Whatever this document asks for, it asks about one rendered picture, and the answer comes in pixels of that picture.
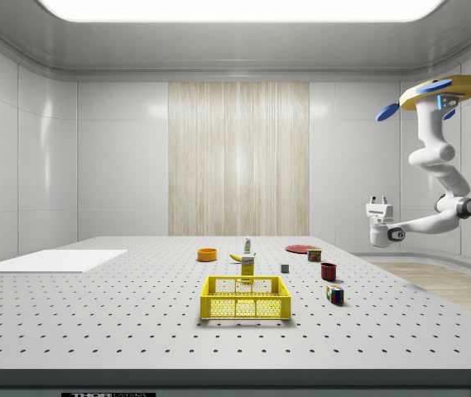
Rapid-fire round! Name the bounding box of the drone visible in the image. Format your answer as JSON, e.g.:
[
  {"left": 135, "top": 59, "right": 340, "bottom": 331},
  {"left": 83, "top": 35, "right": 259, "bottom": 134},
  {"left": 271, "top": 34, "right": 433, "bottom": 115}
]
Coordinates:
[{"left": 375, "top": 74, "right": 471, "bottom": 122}]

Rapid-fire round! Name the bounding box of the yellow and white box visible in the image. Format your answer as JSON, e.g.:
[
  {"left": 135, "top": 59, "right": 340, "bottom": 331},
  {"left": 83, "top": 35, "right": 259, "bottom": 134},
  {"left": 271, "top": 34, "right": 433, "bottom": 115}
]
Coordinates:
[{"left": 240, "top": 253, "right": 256, "bottom": 278}]

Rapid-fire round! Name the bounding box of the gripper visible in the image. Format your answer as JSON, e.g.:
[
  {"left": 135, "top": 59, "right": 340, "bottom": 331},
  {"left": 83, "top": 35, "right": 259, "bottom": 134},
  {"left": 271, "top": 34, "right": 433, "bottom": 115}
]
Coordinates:
[{"left": 365, "top": 195, "right": 395, "bottom": 227}]

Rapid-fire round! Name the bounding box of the puzzle cube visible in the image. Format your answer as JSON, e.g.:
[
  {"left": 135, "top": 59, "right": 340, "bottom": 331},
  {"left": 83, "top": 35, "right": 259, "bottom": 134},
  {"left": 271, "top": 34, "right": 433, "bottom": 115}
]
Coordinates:
[{"left": 325, "top": 284, "right": 345, "bottom": 308}]

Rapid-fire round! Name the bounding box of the yellow basket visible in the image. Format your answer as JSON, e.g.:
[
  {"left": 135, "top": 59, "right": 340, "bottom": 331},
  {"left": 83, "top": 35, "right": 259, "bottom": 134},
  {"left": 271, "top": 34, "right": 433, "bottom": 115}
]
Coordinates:
[{"left": 199, "top": 275, "right": 293, "bottom": 321}]

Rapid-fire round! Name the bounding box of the red plate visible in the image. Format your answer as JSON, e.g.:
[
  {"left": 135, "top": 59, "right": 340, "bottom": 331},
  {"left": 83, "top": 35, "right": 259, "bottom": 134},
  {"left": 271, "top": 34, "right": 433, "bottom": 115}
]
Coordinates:
[{"left": 284, "top": 243, "right": 315, "bottom": 256}]

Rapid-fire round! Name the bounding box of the white board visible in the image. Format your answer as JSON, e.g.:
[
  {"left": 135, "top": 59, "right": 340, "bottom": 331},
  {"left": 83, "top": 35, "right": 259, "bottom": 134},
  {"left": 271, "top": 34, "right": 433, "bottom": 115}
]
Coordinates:
[{"left": 0, "top": 248, "right": 129, "bottom": 274}]

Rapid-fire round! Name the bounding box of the yellow bowl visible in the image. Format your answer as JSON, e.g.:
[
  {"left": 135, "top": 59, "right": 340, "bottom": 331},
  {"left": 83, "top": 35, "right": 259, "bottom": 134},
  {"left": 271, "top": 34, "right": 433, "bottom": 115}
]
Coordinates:
[{"left": 196, "top": 246, "right": 219, "bottom": 263}]

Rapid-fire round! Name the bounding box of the red mug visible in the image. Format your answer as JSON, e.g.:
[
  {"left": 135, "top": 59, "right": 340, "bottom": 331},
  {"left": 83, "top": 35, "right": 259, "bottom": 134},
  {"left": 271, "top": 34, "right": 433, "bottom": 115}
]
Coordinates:
[{"left": 320, "top": 261, "right": 339, "bottom": 283}]

